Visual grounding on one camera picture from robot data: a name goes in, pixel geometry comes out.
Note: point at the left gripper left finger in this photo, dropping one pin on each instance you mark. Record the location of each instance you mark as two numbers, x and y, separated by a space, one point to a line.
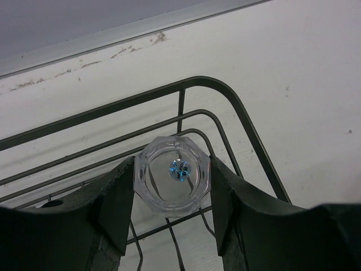
84 230

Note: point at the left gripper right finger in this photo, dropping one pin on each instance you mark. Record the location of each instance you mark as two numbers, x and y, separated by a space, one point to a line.
255 231

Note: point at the clear glass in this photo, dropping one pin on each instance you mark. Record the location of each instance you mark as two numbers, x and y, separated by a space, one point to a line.
172 176

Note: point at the wire dish rack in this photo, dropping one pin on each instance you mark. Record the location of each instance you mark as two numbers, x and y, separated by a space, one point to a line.
53 160

